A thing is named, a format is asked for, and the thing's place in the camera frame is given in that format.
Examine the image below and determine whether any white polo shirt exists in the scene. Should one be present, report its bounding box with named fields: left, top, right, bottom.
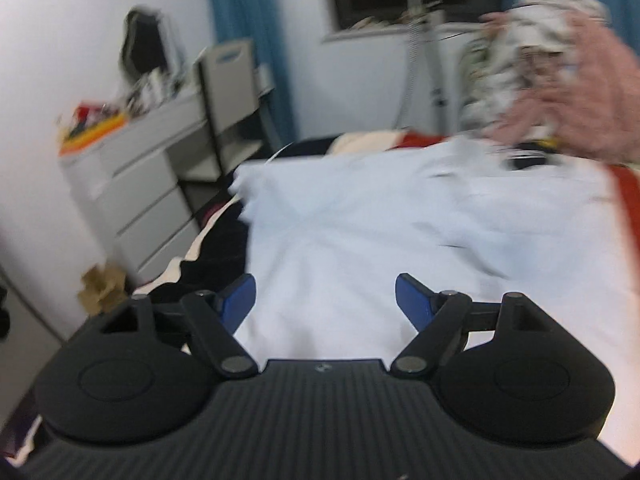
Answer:
left=229, top=136, right=637, bottom=366

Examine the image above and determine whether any striped bed blanket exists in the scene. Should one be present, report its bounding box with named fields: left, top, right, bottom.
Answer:
left=131, top=129, right=640, bottom=461

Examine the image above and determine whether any cardboard box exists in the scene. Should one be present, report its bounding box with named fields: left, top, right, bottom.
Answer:
left=77, top=262, right=128, bottom=316

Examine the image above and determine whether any white drawer dresser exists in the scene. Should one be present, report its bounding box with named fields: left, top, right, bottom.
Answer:
left=60, top=92, right=204, bottom=285

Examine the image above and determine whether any garment steamer stand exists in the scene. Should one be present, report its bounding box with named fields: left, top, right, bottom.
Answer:
left=394, top=0, right=448, bottom=133

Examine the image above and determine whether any orange box on dresser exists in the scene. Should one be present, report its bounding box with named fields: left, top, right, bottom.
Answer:
left=58, top=101, right=129, bottom=157

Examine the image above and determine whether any grey black chair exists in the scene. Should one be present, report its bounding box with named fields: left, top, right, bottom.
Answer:
left=178, top=38, right=278, bottom=186

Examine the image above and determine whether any pink fluffy blanket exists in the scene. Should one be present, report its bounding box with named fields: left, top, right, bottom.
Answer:
left=486, top=12, right=639, bottom=164

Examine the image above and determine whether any beige hoodie on pile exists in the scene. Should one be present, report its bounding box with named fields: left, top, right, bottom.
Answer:
left=459, top=0, right=611, bottom=130

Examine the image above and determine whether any blue curtain left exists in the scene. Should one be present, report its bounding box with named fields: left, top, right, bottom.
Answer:
left=202, top=0, right=298, bottom=146

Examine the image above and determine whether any wavy frame mirror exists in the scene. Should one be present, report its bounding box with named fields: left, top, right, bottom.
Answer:
left=119, top=6, right=180, bottom=84

